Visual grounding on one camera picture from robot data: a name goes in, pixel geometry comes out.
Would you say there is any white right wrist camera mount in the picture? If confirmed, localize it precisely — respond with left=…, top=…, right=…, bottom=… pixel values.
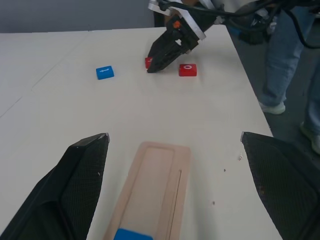
left=147, top=0, right=227, bottom=41

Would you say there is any long wooden letter tray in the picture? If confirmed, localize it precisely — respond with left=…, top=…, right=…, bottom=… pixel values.
left=102, top=141, right=192, bottom=240

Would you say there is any blue letter block t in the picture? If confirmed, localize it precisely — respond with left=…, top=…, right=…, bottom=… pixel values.
left=95, top=65, right=116, bottom=81

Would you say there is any red letter block r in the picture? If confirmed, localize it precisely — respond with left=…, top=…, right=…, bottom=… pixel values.
left=144, top=56, right=155, bottom=70

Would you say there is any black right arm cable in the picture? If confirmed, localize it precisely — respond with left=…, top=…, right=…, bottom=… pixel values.
left=159, top=0, right=320, bottom=50

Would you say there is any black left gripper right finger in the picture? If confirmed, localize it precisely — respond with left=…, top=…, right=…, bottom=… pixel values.
left=240, top=131, right=320, bottom=240

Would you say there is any red letter block o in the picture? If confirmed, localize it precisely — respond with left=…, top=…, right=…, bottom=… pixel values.
left=178, top=63, right=198, bottom=78

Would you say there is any blue letter block o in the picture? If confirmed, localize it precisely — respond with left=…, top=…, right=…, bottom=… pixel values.
left=113, top=227, right=154, bottom=240

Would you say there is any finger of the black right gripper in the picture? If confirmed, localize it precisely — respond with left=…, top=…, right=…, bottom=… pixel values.
left=147, top=31, right=176, bottom=61
left=146, top=46, right=187, bottom=74

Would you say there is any white sneaker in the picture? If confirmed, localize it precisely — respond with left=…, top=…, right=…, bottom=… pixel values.
left=258, top=101, right=286, bottom=115
left=299, top=121, right=320, bottom=156

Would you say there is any person in blue jeans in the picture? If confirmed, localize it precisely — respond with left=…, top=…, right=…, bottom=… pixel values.
left=258, top=4, right=320, bottom=156

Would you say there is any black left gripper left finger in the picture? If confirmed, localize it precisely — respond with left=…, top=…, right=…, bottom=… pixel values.
left=0, top=132, right=110, bottom=240

